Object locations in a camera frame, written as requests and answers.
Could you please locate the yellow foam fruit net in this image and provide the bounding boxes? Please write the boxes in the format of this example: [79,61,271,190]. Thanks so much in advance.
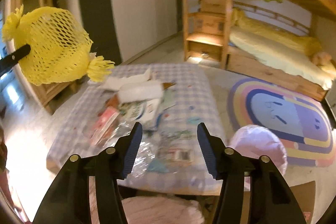
[2,6,114,86]

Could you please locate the clear plastic wrapper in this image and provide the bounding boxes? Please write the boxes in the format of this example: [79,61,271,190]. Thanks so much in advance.
[94,122,143,180]

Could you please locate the red snack packet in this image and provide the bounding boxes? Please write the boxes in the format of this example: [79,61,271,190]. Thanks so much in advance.
[89,106,120,145]

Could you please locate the white paper box sleeve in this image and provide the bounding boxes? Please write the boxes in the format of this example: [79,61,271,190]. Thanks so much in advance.
[99,68,151,92]

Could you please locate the white green milk carton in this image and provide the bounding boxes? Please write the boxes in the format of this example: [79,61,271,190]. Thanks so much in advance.
[118,99,161,131]

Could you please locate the cardboard box on floor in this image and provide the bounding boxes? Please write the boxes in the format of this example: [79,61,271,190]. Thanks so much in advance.
[241,180,317,224]

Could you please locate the rainbow oval rug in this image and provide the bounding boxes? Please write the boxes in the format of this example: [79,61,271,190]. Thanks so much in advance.
[227,78,335,167]

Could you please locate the pink fluffy slippers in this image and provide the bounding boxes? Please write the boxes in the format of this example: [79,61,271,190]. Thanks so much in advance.
[122,196,205,224]

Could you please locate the blue checkered tablecloth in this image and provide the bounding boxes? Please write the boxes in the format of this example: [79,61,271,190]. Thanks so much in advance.
[47,63,226,196]

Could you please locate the pink plush toy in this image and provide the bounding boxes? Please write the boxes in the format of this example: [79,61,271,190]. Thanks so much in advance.
[310,51,332,66]

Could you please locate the yellow bed blanket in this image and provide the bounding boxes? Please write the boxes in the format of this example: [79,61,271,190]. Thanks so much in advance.
[230,8,335,90]

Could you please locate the wooden bunk bed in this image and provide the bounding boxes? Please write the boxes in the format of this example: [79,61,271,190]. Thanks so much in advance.
[226,0,335,101]

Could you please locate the wooden stair drawers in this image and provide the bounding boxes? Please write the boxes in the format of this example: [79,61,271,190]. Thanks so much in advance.
[183,0,233,69]

